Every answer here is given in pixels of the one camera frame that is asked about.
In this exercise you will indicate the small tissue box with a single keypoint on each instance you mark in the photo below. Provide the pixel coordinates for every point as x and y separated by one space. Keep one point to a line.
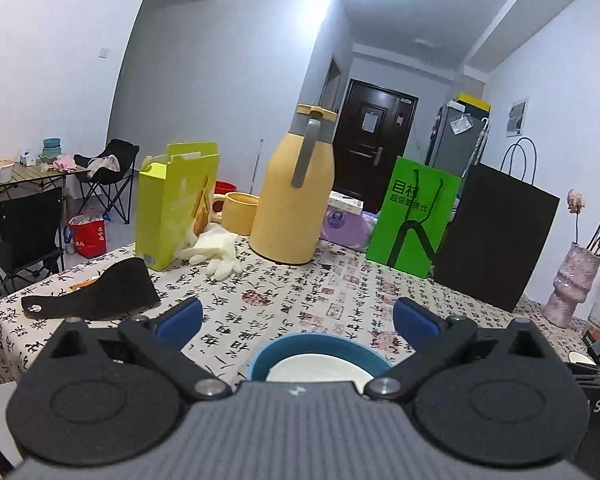
28 158

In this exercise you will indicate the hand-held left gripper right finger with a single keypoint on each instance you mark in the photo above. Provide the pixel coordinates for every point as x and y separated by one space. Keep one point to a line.
415 320

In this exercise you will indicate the grey refrigerator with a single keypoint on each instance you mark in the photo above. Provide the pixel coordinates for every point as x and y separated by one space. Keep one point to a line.
452 150

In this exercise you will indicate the dried flower bunch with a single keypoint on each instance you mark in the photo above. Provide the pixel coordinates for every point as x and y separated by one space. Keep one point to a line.
576 202

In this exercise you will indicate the blue bowl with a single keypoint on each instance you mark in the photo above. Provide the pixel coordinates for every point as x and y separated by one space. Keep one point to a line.
300 345

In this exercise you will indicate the pink textured vase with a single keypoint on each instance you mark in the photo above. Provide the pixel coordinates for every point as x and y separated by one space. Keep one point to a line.
572 285

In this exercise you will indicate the flat white box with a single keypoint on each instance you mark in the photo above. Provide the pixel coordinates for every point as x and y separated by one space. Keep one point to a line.
345 202

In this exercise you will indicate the printed tablecloth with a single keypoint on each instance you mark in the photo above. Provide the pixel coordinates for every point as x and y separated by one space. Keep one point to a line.
290 290

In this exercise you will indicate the purple tissue pack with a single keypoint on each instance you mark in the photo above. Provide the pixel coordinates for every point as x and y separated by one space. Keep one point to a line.
345 227

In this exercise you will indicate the green paper bag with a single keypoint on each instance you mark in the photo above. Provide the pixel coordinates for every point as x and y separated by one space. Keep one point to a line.
395 230

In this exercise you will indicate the grey white cloth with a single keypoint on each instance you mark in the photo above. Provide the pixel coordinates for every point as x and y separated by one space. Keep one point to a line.
104 165

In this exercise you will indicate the pink cloth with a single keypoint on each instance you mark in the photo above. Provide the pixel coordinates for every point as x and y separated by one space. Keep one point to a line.
66 164

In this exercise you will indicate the dark entrance door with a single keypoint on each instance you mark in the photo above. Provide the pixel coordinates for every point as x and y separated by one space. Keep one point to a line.
375 130

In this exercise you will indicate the red bucket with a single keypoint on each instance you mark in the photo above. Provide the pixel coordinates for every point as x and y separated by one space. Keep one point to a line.
225 187
87 237

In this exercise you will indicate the black paper bag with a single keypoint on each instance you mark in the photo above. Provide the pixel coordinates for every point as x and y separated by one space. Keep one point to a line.
495 240

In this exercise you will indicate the orange flat item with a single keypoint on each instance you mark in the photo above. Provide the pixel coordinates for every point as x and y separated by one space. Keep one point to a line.
82 285

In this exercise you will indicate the wall picture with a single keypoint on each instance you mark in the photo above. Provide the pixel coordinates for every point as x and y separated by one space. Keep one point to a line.
518 117

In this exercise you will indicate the wooden folding table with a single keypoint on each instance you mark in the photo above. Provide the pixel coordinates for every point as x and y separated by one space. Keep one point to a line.
30 180

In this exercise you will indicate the plastic packet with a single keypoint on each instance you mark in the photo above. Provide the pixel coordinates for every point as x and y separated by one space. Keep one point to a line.
460 125

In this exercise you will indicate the white rubber gloves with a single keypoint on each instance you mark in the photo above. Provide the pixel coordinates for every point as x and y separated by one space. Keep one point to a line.
215 250

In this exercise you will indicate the white pot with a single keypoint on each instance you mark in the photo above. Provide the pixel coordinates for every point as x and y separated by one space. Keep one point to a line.
1 172

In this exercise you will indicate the yellow-green snack box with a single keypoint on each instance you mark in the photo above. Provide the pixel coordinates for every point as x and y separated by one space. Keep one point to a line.
165 210

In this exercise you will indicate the yellow box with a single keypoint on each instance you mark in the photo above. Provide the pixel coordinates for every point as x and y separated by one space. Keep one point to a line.
472 101

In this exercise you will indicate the stack of teal bowls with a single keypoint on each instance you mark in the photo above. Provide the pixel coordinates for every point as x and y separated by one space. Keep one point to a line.
51 149

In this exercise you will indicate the black folding chair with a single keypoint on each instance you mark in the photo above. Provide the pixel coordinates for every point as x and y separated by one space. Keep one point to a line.
120 152
27 230

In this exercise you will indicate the yellow thermos jug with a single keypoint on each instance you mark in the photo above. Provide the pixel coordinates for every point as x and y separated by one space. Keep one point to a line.
290 210

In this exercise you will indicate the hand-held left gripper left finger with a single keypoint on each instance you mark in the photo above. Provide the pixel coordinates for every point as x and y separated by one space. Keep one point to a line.
180 317

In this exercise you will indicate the grey interior door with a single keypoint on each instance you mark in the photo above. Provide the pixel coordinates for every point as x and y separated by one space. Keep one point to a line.
332 82

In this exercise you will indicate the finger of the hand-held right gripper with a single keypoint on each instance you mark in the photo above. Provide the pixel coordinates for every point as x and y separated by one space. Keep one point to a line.
595 372

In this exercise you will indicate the yellow mug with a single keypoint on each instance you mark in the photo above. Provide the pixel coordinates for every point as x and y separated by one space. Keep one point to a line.
240 212

